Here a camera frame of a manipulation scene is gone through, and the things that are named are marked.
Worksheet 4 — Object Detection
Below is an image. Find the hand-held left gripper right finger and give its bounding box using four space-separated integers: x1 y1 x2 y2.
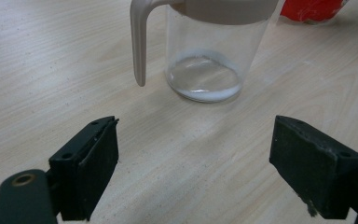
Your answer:
268 115 358 220

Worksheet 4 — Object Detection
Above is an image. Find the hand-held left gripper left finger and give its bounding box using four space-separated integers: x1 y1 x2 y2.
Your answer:
48 116 119 222

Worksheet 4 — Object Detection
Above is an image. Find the clear pitcher with beige lid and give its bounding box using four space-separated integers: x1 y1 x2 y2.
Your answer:
130 0 282 104

